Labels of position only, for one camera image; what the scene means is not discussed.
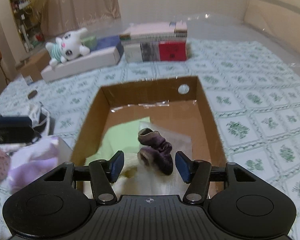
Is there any beige curtain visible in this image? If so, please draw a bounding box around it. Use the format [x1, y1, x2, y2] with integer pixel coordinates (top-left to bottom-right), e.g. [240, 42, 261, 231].
[40, 0, 121, 37]

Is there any lavender cloth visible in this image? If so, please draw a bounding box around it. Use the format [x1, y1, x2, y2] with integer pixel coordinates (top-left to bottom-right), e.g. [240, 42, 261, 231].
[7, 135, 72, 194]

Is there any purple velvet sock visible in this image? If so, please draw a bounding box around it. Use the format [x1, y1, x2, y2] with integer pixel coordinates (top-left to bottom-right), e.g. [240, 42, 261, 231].
[138, 128, 173, 176]

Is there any light green cloth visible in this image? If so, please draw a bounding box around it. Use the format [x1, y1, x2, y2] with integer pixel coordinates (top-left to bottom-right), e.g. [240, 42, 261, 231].
[85, 116, 150, 165]

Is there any cluttered bookshelf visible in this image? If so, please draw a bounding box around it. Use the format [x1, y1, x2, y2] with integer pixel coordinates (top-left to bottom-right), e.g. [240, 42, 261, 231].
[9, 0, 44, 52]

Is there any floral green white tablecloth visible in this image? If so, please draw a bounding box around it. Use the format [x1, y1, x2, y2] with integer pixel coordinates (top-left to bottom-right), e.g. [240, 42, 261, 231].
[0, 39, 300, 239]

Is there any small brown cardboard box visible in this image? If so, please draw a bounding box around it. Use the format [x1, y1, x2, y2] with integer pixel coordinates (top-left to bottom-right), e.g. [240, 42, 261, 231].
[19, 50, 51, 85]

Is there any pink book stack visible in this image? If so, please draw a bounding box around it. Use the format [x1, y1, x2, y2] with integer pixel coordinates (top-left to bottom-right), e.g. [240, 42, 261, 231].
[119, 21, 187, 44]

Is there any white bunny plush toy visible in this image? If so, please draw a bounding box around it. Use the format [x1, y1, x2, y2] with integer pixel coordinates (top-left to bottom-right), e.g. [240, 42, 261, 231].
[45, 28, 90, 68]

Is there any white bag black strap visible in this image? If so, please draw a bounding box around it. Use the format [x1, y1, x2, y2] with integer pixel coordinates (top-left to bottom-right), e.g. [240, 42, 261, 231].
[5, 102, 52, 153]

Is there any long white box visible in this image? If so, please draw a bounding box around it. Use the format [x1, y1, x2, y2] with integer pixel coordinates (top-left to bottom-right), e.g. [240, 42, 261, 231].
[41, 43, 123, 82]

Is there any blue flat box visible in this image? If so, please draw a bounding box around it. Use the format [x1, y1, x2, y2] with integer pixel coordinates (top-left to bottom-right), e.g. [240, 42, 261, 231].
[94, 35, 124, 56]

